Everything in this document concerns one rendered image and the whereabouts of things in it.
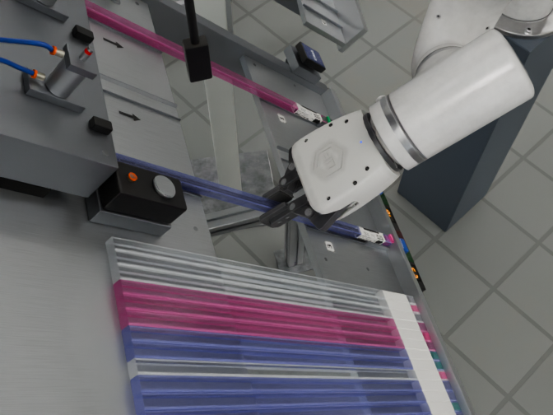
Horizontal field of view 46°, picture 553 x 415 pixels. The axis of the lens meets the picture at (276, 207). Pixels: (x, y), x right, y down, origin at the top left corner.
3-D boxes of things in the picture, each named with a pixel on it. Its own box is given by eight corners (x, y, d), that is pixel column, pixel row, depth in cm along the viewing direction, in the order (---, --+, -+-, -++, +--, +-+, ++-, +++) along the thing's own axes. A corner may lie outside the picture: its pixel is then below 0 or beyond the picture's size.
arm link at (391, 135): (377, 79, 72) (354, 95, 73) (407, 142, 67) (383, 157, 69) (406, 110, 78) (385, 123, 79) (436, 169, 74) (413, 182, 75)
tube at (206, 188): (383, 239, 98) (389, 235, 98) (387, 247, 98) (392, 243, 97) (88, 152, 62) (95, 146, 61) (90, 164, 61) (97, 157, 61)
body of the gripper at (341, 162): (361, 88, 73) (281, 141, 77) (395, 161, 68) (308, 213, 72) (388, 115, 79) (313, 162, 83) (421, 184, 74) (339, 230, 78)
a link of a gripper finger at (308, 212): (302, 188, 76) (257, 216, 79) (310, 212, 75) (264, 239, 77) (315, 197, 79) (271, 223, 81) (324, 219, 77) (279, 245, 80)
